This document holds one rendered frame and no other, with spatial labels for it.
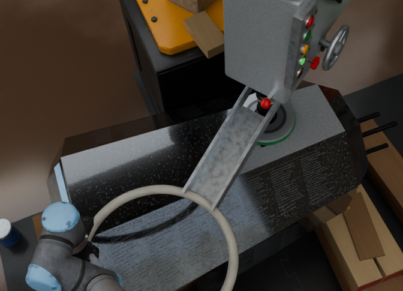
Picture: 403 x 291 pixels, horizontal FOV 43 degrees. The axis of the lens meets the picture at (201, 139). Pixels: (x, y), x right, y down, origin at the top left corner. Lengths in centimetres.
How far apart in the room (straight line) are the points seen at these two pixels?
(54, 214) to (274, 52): 71
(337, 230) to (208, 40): 100
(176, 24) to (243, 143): 76
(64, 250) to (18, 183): 160
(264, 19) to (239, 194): 70
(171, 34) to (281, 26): 96
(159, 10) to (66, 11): 133
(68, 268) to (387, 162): 180
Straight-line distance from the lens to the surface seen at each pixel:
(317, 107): 196
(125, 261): 182
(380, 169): 268
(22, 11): 368
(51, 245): 135
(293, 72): 142
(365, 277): 233
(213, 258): 188
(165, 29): 225
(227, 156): 170
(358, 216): 241
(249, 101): 192
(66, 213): 137
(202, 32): 216
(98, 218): 167
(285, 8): 129
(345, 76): 311
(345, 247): 235
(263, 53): 145
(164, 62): 219
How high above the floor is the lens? 244
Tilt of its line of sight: 60 degrees down
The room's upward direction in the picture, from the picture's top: 6 degrees counter-clockwise
